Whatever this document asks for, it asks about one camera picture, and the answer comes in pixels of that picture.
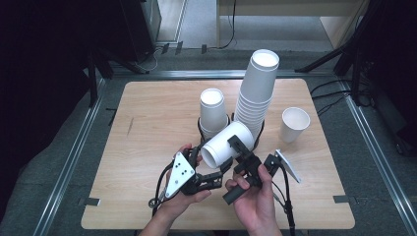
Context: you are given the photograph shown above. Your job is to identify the aluminium floor rail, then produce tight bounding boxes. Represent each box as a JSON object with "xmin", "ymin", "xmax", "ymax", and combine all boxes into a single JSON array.
[
  {"xmin": 111, "ymin": 69, "xmax": 332, "ymax": 80},
  {"xmin": 32, "ymin": 78, "xmax": 106, "ymax": 236},
  {"xmin": 337, "ymin": 80, "xmax": 417, "ymax": 236}
]

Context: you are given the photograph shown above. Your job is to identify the black hanging cable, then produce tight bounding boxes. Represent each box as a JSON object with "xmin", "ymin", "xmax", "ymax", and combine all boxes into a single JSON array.
[{"xmin": 217, "ymin": 0, "xmax": 238, "ymax": 50}]

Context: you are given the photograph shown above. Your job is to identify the tall stack of white cups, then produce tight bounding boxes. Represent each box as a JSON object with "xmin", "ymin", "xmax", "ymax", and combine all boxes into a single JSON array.
[{"xmin": 234, "ymin": 48, "xmax": 280, "ymax": 142}]

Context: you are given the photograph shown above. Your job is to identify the person's right hand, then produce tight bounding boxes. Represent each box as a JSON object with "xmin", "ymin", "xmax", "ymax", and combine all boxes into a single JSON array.
[{"xmin": 225, "ymin": 163, "xmax": 283, "ymax": 230}]

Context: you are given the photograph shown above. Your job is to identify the black cabinet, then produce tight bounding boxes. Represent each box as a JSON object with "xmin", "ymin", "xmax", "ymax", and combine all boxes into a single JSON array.
[{"xmin": 119, "ymin": 0, "xmax": 162, "ymax": 64}]

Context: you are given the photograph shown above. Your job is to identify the black metal stand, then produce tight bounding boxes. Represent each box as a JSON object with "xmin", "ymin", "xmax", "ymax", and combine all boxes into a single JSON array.
[{"xmin": 86, "ymin": 48, "xmax": 114, "ymax": 108}]

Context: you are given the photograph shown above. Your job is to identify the white floor cable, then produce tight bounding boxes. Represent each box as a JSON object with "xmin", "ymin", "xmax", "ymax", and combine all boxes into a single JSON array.
[{"xmin": 139, "ymin": 45, "xmax": 165, "ymax": 73}]

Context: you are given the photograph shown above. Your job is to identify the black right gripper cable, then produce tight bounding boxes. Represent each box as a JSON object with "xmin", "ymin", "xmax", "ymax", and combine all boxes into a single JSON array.
[{"xmin": 271, "ymin": 163, "xmax": 297, "ymax": 236}]

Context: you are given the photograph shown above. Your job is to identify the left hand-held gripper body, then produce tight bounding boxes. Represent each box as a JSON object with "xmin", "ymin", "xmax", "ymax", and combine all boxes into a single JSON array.
[{"xmin": 164, "ymin": 148, "xmax": 227, "ymax": 200}]

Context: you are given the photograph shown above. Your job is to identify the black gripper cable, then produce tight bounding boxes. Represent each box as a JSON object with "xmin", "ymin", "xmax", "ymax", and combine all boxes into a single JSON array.
[
  {"xmin": 149, "ymin": 162, "xmax": 175, "ymax": 217},
  {"xmin": 271, "ymin": 163, "xmax": 297, "ymax": 236}
]

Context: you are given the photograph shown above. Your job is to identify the black floor cables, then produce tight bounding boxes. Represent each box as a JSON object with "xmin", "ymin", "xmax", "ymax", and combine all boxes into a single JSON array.
[{"xmin": 309, "ymin": 78, "xmax": 353, "ymax": 117}]

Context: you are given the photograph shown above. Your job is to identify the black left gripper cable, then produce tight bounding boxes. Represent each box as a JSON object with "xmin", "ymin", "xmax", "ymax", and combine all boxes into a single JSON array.
[{"xmin": 149, "ymin": 162, "xmax": 175, "ymax": 217}]

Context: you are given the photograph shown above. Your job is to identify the black double cup holder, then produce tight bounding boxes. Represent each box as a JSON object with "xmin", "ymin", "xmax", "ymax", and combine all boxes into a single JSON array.
[{"xmin": 197, "ymin": 112, "xmax": 266, "ymax": 152}]

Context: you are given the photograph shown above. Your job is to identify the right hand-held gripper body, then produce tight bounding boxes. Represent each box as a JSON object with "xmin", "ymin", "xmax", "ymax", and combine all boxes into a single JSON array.
[{"xmin": 222, "ymin": 148, "xmax": 302, "ymax": 206}]

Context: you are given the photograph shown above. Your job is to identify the light wooden furniture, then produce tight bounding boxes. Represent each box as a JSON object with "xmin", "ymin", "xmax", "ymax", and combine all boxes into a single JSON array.
[{"xmin": 215, "ymin": 0, "xmax": 372, "ymax": 50}]

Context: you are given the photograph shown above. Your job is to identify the black tripod stand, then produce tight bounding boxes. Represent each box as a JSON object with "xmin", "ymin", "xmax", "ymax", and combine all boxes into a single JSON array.
[{"xmin": 294, "ymin": 0, "xmax": 373, "ymax": 106}]

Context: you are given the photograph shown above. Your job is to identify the white paper cup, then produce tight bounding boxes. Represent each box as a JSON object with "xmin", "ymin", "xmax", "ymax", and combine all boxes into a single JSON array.
[
  {"xmin": 279, "ymin": 106, "xmax": 311, "ymax": 144},
  {"xmin": 201, "ymin": 121, "xmax": 256, "ymax": 169}
]

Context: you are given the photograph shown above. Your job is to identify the person's left hand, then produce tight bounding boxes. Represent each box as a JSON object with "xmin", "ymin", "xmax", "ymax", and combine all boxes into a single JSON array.
[{"xmin": 156, "ymin": 143, "xmax": 212, "ymax": 221}]

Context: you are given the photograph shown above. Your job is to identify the short stack of white cups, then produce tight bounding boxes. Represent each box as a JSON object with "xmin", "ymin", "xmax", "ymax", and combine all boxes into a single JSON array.
[{"xmin": 199, "ymin": 88, "xmax": 229, "ymax": 141}]

